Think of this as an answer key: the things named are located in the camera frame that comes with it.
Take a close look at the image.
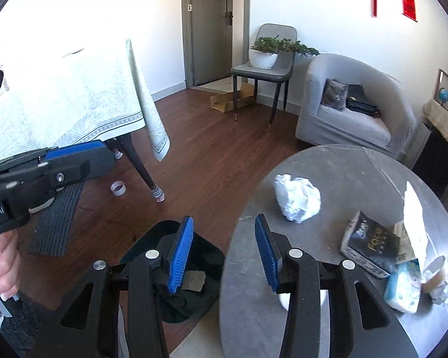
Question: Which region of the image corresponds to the grey dining chair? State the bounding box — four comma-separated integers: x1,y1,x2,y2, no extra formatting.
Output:
231,23,298,133

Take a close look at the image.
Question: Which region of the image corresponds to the torn white cardboard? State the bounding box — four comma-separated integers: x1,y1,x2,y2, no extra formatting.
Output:
394,181,432,265

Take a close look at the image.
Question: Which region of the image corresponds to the large crumpled white paper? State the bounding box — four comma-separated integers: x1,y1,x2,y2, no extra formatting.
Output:
273,174,322,224

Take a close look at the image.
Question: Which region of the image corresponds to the grey paper scrap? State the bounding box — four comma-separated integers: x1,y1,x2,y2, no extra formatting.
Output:
181,268,207,292

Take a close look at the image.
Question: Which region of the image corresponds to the picture frame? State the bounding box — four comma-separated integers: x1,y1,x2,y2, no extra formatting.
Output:
435,69,448,107

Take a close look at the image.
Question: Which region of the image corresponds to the grey armchair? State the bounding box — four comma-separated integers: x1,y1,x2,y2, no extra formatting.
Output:
295,53,417,161

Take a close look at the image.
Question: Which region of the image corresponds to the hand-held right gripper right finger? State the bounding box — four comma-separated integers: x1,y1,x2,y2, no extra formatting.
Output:
254,214,430,358

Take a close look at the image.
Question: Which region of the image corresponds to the person's left hand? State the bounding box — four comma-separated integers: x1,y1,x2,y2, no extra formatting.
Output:
0,227,22,303

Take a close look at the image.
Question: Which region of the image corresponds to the black tissue packet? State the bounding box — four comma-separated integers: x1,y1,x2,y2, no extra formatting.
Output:
340,211,402,278

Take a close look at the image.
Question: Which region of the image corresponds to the black trash bin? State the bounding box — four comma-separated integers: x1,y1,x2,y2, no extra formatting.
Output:
119,220,225,324

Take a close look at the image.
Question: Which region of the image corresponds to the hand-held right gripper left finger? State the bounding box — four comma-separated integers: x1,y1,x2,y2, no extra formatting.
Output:
28,215,195,358

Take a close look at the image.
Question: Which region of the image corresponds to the grey round marble table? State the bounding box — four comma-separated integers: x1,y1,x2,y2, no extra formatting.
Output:
218,143,448,358

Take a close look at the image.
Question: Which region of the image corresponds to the flat cardboard box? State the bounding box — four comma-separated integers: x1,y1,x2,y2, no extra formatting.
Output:
210,82,255,113

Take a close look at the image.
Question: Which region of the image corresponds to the small crumpled white paper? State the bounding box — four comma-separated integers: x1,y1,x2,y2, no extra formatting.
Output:
429,272,448,305

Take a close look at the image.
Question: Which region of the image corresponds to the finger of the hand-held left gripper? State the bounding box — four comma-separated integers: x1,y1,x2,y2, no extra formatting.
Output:
0,140,116,194

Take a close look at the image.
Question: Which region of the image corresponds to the grey cat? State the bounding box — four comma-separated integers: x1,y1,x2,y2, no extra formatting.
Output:
320,78,349,112

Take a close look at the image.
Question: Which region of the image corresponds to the white round object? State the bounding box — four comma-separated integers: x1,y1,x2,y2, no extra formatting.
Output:
279,290,328,312

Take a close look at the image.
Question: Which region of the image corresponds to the black bag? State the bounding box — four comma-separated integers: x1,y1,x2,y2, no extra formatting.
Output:
345,84,381,118

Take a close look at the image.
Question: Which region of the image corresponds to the pale green patterned tablecloth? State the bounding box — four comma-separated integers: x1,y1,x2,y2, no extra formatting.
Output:
0,37,171,163

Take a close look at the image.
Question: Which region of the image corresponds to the black ribbed floor mat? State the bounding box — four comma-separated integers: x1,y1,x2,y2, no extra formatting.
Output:
28,181,85,257

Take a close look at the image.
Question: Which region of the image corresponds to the light blue tissue packet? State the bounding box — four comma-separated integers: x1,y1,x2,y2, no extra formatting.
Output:
383,259,423,314

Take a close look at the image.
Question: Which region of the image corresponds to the potted plant in white pot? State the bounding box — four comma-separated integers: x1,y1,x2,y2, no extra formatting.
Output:
250,36,320,70

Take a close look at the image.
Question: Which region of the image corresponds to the grey door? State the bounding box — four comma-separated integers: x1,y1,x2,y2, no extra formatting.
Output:
181,0,234,87

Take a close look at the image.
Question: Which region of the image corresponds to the red hanging scroll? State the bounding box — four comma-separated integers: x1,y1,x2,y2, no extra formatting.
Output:
398,0,418,22

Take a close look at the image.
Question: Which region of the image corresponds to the dark cabinet with beige cloth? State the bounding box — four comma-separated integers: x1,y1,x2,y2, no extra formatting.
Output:
412,97,448,195

